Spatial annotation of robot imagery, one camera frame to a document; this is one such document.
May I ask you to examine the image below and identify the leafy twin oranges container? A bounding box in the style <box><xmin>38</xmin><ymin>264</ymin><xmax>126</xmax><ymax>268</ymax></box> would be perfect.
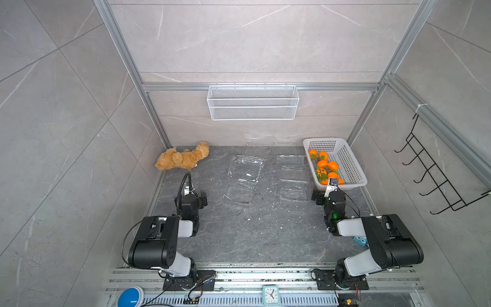
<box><xmin>317</xmin><ymin>161</ymin><xmax>339</xmax><ymax>173</ymax></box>
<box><xmin>308</xmin><ymin>150</ymin><xmax>329</xmax><ymax>161</ymax></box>

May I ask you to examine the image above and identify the clear clamshell container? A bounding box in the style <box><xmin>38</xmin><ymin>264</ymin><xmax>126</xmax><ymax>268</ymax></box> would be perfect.
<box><xmin>274</xmin><ymin>155</ymin><xmax>306</xmax><ymax>171</ymax></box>
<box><xmin>244</xmin><ymin>143</ymin><xmax>271</xmax><ymax>159</ymax></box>
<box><xmin>224</xmin><ymin>155</ymin><xmax>264</xmax><ymax>204</ymax></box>
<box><xmin>279</xmin><ymin>179</ymin><xmax>311</xmax><ymax>202</ymax></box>

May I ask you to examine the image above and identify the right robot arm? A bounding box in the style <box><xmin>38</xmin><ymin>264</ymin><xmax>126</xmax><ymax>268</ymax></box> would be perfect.
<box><xmin>311</xmin><ymin>188</ymin><xmax>424</xmax><ymax>290</ymax></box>

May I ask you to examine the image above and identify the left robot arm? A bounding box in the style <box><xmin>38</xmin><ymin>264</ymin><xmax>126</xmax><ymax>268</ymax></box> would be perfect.
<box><xmin>121</xmin><ymin>192</ymin><xmax>207</xmax><ymax>281</ymax></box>

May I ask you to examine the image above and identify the small blue clock on table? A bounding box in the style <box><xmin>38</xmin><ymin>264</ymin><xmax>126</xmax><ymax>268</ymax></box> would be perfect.
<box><xmin>353</xmin><ymin>236</ymin><xmax>368</xmax><ymax>248</ymax></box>

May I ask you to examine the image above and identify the brown teddy bear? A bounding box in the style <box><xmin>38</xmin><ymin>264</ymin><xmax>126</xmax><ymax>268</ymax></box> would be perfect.
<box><xmin>155</xmin><ymin>141</ymin><xmax>210</xmax><ymax>171</ymax></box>

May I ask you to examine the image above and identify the white plastic basket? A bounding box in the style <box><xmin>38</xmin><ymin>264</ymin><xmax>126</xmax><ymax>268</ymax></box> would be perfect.
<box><xmin>303</xmin><ymin>137</ymin><xmax>368</xmax><ymax>191</ymax></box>

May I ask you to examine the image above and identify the small white clock front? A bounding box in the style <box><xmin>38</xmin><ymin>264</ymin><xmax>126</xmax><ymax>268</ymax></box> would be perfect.
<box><xmin>262</xmin><ymin>285</ymin><xmax>281</xmax><ymax>306</ymax></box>

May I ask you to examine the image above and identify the blue round button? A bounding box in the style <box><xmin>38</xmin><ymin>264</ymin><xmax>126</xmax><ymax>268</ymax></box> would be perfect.
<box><xmin>116</xmin><ymin>286</ymin><xmax>144</xmax><ymax>307</ymax></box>

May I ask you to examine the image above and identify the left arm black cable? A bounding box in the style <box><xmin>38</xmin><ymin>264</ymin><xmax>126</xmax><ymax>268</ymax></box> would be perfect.
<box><xmin>176</xmin><ymin>170</ymin><xmax>192</xmax><ymax>217</ymax></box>

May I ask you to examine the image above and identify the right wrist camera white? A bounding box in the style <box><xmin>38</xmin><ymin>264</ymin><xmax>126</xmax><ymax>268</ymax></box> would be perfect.
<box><xmin>324</xmin><ymin>177</ymin><xmax>339</xmax><ymax>198</ymax></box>

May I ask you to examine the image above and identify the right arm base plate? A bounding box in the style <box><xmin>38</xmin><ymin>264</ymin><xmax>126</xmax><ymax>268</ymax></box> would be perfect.
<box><xmin>311</xmin><ymin>269</ymin><xmax>369</xmax><ymax>290</ymax></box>

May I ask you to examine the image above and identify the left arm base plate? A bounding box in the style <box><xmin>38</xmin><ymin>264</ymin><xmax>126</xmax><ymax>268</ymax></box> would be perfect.
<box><xmin>162</xmin><ymin>270</ymin><xmax>217</xmax><ymax>292</ymax></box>

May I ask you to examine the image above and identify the white wire wall basket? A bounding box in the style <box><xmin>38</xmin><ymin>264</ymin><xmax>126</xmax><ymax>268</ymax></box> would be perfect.
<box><xmin>207</xmin><ymin>85</ymin><xmax>299</xmax><ymax>121</ymax></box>

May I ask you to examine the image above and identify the black wall hook rack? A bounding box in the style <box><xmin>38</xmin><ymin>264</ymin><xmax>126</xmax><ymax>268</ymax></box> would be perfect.
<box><xmin>394</xmin><ymin>115</ymin><xmax>490</xmax><ymax>216</ymax></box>

